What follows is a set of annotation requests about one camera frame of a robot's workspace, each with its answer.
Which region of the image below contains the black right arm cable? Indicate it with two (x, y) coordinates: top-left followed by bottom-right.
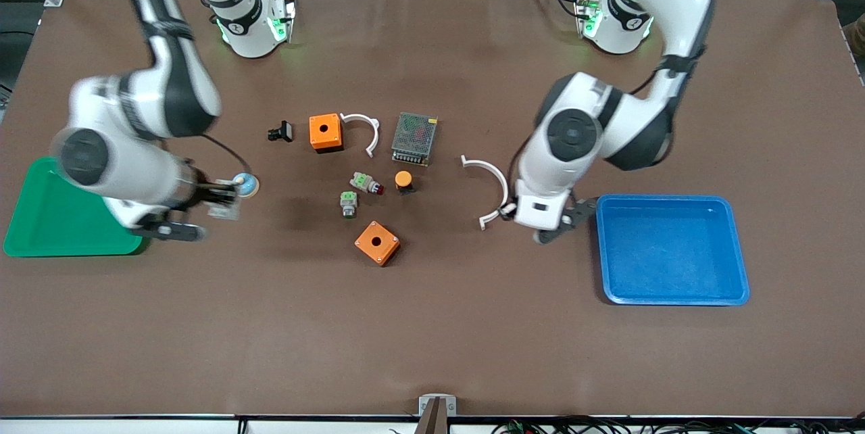
(201, 132), (255, 181)

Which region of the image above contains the red green push button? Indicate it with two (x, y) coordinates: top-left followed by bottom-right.
(349, 172), (385, 195)

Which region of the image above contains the metal mesh power supply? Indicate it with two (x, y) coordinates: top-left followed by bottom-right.
(391, 112), (439, 167)

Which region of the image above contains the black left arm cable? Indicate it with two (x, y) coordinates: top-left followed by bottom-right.
(628, 66), (666, 95)

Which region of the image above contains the orange button box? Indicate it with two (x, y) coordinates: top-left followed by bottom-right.
(309, 113), (344, 154)
(354, 220), (401, 267)

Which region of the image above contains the small white pipe clamp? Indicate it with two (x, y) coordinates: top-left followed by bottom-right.
(340, 113), (380, 159)

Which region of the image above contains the black cable bundle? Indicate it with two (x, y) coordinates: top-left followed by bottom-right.
(490, 416), (865, 434)

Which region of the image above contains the blue plastic tray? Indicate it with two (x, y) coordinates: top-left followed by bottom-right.
(595, 194), (751, 307)

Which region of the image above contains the large white pipe clamp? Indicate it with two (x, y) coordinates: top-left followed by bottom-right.
(461, 155), (518, 231)

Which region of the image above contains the brown object at table edge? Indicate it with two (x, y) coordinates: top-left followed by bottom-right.
(843, 15), (865, 56)

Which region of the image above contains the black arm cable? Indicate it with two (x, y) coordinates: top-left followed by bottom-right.
(201, 132), (255, 181)
(628, 66), (666, 95)

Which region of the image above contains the green plastic tray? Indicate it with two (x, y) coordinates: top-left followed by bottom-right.
(3, 157), (151, 258)

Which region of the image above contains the dark camera post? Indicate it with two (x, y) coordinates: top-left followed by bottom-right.
(414, 399), (450, 434)

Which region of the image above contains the grey metal table bracket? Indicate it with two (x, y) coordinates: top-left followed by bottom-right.
(418, 394), (458, 416)

